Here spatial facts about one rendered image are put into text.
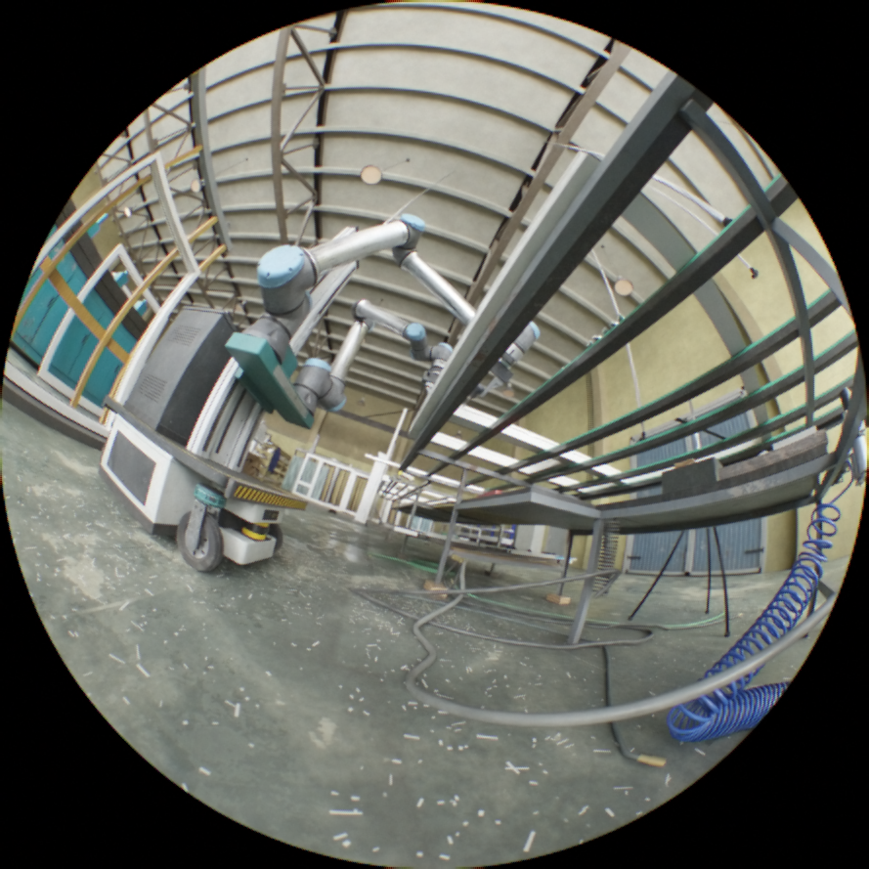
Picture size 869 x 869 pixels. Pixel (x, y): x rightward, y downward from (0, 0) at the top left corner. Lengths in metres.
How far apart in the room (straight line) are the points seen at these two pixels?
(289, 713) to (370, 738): 0.13
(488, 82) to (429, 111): 1.72
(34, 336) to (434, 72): 8.41
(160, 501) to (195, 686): 0.53
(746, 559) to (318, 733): 6.63
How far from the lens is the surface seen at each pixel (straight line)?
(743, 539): 6.68
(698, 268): 0.59
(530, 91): 8.17
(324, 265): 0.92
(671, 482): 1.04
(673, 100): 0.51
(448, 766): 0.48
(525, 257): 0.55
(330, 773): 0.43
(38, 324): 3.46
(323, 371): 1.33
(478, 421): 1.15
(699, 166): 9.49
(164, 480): 0.85
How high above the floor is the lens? 0.37
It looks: 21 degrees up
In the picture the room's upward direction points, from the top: 15 degrees clockwise
